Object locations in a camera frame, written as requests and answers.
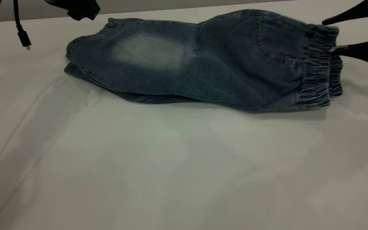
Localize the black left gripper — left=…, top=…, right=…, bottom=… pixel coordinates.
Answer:
left=45, top=0, right=101, bottom=21

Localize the blue denim shorts basketball print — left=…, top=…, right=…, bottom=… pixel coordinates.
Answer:
left=64, top=9, right=344, bottom=113

